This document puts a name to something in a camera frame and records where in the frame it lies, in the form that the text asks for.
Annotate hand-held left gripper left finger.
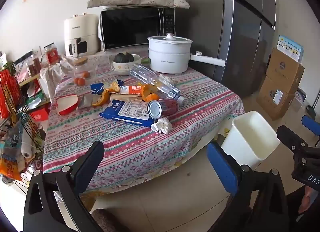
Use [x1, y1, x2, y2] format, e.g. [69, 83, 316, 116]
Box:
[23, 141, 105, 232]

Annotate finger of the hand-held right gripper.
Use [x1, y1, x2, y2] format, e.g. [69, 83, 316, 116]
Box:
[301, 115, 320, 147]
[277, 125, 309, 153]

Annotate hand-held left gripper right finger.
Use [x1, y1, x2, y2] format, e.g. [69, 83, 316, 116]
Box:
[206, 142, 289, 232]

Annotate white plastic bin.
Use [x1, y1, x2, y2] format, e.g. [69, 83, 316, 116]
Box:
[221, 111, 280, 170]

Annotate blue biscuit box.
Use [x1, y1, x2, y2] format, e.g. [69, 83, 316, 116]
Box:
[99, 99, 157, 127]

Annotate red paper bowl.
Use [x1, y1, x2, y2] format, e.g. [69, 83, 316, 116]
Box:
[55, 94, 79, 115]

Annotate blue white milk carton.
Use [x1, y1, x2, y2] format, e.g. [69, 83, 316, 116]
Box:
[90, 80, 143, 95]

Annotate clear plastic bottle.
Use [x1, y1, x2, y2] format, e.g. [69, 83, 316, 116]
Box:
[129, 64, 185, 105]

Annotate small blue white box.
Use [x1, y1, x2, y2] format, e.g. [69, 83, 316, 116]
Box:
[295, 87, 307, 104]

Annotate striped patterned tablecloth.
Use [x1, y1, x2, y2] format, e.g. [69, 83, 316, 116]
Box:
[42, 67, 245, 192]

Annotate silver foil wrapper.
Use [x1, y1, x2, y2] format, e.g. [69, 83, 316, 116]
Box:
[77, 94, 93, 109]

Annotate paper towel roll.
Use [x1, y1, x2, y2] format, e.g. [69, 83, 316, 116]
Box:
[20, 132, 34, 158]

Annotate red cardboard box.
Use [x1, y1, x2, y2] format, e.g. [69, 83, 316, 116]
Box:
[30, 109, 50, 122]

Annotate brown fuzzy slipper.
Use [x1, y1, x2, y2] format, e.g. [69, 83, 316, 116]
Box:
[91, 208, 118, 232]

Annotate beige paper sheet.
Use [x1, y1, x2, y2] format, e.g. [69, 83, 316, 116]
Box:
[110, 93, 143, 103]

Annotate crumpled white tissue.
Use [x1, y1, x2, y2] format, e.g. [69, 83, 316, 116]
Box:
[150, 117, 173, 134]

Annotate green packet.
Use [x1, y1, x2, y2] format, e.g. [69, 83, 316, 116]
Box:
[26, 92, 50, 110]

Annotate orange snack bag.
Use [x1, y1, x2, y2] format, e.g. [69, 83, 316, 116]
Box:
[0, 157, 23, 182]

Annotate red soda can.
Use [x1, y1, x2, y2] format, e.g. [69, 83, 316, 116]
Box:
[147, 98, 179, 119]

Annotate white plate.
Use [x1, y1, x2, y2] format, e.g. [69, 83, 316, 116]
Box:
[111, 67, 132, 76]

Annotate white floral cloth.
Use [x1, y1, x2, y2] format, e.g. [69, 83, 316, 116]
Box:
[40, 51, 150, 102]

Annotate glass jar with wooden lid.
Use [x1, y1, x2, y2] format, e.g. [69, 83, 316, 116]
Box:
[67, 57, 99, 87]

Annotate wooden shelf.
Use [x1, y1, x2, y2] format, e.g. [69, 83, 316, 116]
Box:
[15, 52, 54, 122]

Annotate red hanging packets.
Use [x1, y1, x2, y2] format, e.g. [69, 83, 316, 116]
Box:
[0, 68, 22, 119]

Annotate green kabocha squash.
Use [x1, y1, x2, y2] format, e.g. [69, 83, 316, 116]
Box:
[114, 51, 135, 63]

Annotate red label glass jar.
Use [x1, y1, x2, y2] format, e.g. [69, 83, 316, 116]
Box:
[44, 43, 61, 65]

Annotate grey refrigerator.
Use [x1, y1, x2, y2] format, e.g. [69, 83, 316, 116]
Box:
[175, 0, 277, 99]

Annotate white electric cooking pot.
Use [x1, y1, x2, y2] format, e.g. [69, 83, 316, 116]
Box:
[148, 39, 225, 74]

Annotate cream air fryer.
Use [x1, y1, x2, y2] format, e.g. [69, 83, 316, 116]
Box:
[63, 13, 100, 57]

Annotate black microwave oven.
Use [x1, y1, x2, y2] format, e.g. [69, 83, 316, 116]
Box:
[99, 7, 175, 52]

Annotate white pot lid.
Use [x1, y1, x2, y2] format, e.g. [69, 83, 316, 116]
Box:
[147, 33, 193, 47]

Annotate black wire rack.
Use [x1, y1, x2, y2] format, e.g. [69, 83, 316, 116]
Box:
[0, 92, 47, 195]

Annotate white bowl with green handle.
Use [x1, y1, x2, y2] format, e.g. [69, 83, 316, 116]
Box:
[112, 54, 150, 70]

